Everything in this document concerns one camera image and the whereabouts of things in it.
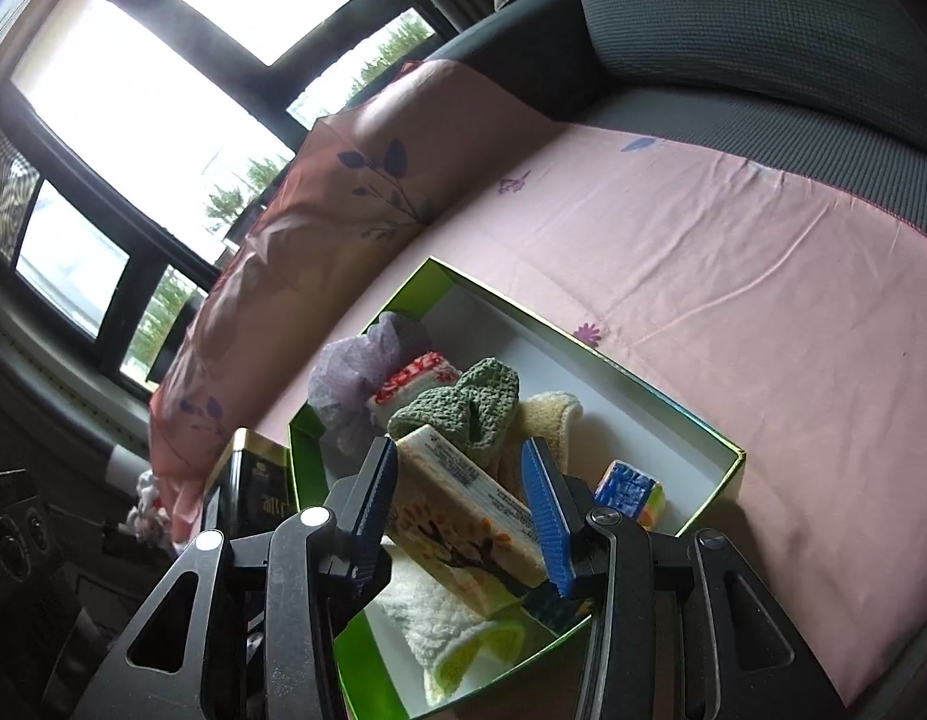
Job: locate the black window frame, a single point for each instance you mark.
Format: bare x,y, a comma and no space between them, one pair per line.
231,64

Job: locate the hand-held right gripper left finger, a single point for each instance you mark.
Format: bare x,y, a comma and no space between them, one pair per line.
373,517

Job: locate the white cylinder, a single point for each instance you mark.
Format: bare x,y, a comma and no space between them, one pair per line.
126,469

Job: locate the white fluffy yellow-lined cloth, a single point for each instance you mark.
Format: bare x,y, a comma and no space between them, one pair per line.
426,615

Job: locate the red and white sock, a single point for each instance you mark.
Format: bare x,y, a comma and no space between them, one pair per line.
411,386

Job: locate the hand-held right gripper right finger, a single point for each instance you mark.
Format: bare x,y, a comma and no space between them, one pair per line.
549,532

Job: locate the purple mesh bath sponge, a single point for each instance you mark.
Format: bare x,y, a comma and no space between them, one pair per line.
351,375

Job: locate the blue and orange tissue packet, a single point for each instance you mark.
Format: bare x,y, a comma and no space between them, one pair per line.
621,484

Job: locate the grey sofa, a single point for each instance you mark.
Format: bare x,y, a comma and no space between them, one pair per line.
733,37

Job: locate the pale yellow waffle towel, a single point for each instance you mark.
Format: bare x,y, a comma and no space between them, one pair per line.
546,420

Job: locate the pile of clothes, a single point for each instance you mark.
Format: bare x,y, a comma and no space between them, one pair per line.
144,514

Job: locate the black appliance with dials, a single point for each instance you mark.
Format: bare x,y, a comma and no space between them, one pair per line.
13,540

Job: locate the green knitted cloth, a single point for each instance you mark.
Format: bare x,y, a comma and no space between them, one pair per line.
463,405

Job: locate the pink floral pillow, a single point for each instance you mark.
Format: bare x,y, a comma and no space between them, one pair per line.
343,240

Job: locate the small yellow tissue pack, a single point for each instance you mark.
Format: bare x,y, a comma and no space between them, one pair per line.
463,525

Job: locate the green cardboard box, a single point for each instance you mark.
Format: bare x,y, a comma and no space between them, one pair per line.
658,435

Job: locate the black and gold tin box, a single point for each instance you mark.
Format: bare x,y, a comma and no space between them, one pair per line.
257,495

